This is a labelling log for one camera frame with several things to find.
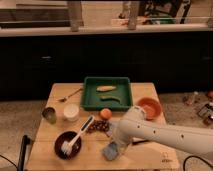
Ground blue sponge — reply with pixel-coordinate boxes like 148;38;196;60
102;142;119;161

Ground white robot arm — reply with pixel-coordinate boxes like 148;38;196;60
112;106;213;160

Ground black and tan sponge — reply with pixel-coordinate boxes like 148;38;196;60
132;140;150;146

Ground white paper cup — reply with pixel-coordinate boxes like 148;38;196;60
63;104;79;122

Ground green metal cup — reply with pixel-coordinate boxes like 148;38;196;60
42;107;57;124

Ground grey cloth piece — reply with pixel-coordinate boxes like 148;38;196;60
106;121;118;137

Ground bunch of dark grapes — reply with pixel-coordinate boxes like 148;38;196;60
87;120;109;133

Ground orange fruit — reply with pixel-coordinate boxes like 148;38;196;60
100;108;112;120

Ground orange plastic bowl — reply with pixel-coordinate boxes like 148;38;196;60
137;97;162;120

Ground green cucumber toy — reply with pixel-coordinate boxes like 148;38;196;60
100;96;121;103

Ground dark brown bowl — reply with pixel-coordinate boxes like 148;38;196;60
54;131;82;160

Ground white dish brush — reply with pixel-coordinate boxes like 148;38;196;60
61;115;95;156

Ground green plastic tray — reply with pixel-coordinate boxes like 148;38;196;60
80;77;133;111

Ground black clamp stand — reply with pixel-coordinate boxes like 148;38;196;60
17;135;31;171

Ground black cable right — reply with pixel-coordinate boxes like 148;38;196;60
182;155;213;171

